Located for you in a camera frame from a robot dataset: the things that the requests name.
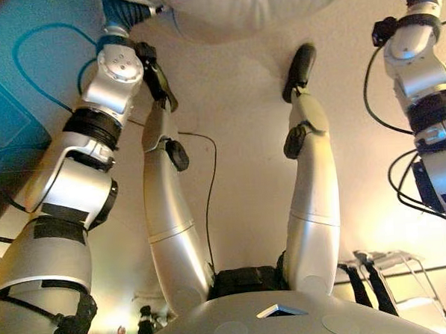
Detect dark left robot hand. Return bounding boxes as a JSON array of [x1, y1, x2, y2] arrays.
[[100, 0, 164, 36]]

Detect white fringed cushion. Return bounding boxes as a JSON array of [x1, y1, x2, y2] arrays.
[[117, 0, 393, 50]]

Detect silver left robot leg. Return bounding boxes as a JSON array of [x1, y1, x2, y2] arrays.
[[137, 58, 214, 314]]

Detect silver robot leg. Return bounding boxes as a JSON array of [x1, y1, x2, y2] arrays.
[[272, 41, 345, 297], [137, 58, 214, 314]]

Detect silver right robot leg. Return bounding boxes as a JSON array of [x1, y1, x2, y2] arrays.
[[272, 41, 345, 297]]

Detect black robot waist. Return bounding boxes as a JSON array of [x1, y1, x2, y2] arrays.
[[213, 264, 286, 297]]

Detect person black trouser legs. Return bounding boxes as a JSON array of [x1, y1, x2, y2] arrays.
[[344, 261, 399, 319]]

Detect grey robot torso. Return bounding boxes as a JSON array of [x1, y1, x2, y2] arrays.
[[134, 282, 439, 334]]

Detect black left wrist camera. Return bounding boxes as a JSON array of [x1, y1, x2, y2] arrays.
[[134, 41, 158, 64]]

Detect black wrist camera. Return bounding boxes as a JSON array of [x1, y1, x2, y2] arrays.
[[371, 16, 400, 48], [134, 41, 158, 64]]

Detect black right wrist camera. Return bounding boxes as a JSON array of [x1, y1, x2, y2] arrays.
[[371, 16, 400, 48]]

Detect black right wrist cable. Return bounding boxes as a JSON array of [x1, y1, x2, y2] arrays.
[[359, 40, 413, 138]]

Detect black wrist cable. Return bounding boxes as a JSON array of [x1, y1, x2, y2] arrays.
[[359, 40, 413, 138], [10, 22, 108, 116]]

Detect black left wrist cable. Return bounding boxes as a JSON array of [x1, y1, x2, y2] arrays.
[[10, 22, 108, 116]]

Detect black right upper arm cable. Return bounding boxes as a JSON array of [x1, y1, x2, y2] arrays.
[[386, 147, 446, 220]]

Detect black floor cable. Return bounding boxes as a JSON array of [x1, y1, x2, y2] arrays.
[[178, 129, 224, 274]]

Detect metal frame rack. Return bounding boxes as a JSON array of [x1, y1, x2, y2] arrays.
[[339, 245, 446, 322]]

